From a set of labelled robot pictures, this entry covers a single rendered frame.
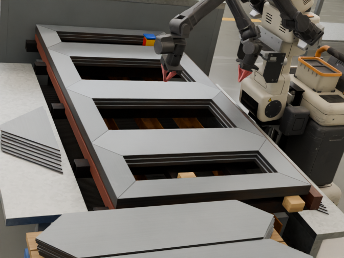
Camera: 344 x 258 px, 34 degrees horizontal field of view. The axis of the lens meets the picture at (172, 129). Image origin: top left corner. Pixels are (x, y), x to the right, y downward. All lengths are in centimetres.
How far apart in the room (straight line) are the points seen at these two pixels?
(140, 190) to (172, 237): 23
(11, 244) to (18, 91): 77
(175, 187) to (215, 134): 45
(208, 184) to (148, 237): 37
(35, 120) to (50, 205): 50
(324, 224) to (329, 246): 112
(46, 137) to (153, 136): 41
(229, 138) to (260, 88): 76
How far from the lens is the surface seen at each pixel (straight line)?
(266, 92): 292
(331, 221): 228
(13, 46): 317
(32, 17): 312
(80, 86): 243
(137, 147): 203
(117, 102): 238
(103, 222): 166
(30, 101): 250
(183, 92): 255
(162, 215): 173
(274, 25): 287
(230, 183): 195
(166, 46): 215
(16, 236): 291
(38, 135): 216
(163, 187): 184
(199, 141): 217
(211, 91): 262
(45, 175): 201
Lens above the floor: 188
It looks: 27 degrees down
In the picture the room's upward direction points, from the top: 12 degrees clockwise
